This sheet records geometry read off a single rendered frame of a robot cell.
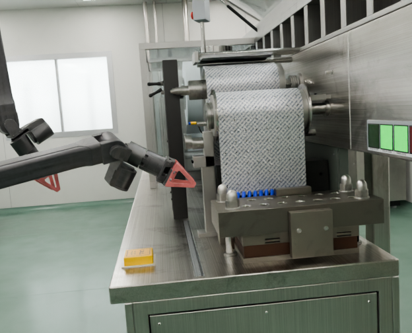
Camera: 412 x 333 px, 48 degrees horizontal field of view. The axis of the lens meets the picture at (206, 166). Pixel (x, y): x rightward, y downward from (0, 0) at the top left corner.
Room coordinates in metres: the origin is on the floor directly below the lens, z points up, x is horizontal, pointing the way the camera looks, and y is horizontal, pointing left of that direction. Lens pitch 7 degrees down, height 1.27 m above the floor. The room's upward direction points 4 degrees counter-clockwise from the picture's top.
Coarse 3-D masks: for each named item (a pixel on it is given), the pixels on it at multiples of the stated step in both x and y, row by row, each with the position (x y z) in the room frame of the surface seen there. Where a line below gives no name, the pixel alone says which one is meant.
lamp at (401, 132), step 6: (396, 126) 0.94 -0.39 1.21; (402, 126) 0.92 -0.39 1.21; (396, 132) 0.94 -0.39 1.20; (402, 132) 0.92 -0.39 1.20; (396, 138) 0.94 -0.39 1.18; (402, 138) 0.92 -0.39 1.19; (396, 144) 0.94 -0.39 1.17; (402, 144) 0.92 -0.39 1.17; (396, 150) 0.94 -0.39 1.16; (402, 150) 0.92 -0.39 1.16
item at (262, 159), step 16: (288, 128) 1.27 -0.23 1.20; (224, 144) 1.25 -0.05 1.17; (240, 144) 1.26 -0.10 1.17; (256, 144) 1.26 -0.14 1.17; (272, 144) 1.26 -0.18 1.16; (288, 144) 1.27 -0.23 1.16; (304, 144) 1.27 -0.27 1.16; (224, 160) 1.25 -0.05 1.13; (240, 160) 1.26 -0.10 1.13; (256, 160) 1.26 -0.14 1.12; (272, 160) 1.26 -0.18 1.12; (288, 160) 1.27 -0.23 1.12; (304, 160) 1.27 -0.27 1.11; (224, 176) 1.25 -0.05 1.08; (240, 176) 1.26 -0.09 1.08; (256, 176) 1.26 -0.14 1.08; (272, 176) 1.26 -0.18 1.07; (288, 176) 1.27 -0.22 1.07; (304, 176) 1.27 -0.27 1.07; (240, 192) 1.26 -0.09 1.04
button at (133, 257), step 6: (126, 252) 1.14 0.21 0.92; (132, 252) 1.13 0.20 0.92; (138, 252) 1.13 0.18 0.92; (144, 252) 1.13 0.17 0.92; (150, 252) 1.12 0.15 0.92; (126, 258) 1.10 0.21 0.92; (132, 258) 1.10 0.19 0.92; (138, 258) 1.10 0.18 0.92; (144, 258) 1.10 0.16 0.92; (150, 258) 1.10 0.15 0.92; (126, 264) 1.10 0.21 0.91; (132, 264) 1.10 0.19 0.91; (138, 264) 1.10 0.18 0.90
